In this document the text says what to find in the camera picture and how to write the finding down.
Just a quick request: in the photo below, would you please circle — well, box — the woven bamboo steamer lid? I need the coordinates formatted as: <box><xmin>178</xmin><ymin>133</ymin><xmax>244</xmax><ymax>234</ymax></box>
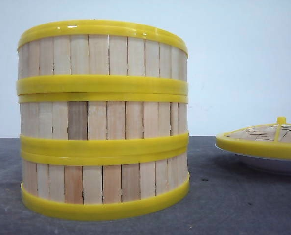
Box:
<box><xmin>216</xmin><ymin>117</ymin><xmax>291</xmax><ymax>160</ymax></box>

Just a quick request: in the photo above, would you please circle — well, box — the bamboo steamer basket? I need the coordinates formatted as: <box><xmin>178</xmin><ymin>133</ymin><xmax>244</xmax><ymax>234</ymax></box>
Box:
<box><xmin>21</xmin><ymin>147</ymin><xmax>189</xmax><ymax>221</ymax></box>
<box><xmin>17</xmin><ymin>20</ymin><xmax>188</xmax><ymax>103</ymax></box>
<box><xmin>21</xmin><ymin>101</ymin><xmax>188</xmax><ymax>165</ymax></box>

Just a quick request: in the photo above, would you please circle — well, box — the white plate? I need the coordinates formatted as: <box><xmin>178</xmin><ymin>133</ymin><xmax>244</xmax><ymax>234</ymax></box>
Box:
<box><xmin>215</xmin><ymin>144</ymin><xmax>291</xmax><ymax>175</ymax></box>

